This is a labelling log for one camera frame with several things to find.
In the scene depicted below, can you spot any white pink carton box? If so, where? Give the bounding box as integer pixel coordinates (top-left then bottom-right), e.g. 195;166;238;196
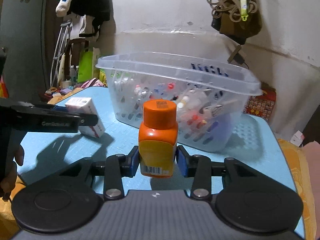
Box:
65;97;105;138

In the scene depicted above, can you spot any orange cap bottle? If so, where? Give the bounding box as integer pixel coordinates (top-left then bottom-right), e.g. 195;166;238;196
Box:
138;99;178;178

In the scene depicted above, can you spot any person's left hand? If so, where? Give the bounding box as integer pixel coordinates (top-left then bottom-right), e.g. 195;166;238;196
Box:
1;145;24;202

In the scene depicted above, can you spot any green paper bag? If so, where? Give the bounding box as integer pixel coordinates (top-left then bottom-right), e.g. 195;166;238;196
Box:
77;48;100;83

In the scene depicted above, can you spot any clear plastic basket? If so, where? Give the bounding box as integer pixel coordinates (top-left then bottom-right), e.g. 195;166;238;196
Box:
97;52;261;153

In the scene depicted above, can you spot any grey metal cabinet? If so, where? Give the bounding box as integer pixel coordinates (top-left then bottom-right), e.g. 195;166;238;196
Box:
1;0;48;102

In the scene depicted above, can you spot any red patterned box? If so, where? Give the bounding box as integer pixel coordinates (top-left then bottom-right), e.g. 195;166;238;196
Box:
243;82;277;122

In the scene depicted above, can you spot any metal crutch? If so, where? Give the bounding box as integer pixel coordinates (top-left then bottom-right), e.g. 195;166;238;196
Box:
50;20;72;87

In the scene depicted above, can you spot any orange floral blanket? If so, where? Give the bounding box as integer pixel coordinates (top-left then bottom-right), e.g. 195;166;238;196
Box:
277;139;317;239

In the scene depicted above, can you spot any white black hanging jacket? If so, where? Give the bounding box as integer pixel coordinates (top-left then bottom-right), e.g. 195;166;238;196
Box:
55;0;111;40

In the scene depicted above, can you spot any coiled beige rope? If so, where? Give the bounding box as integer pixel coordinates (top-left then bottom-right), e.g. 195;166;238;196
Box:
207;0;258;23

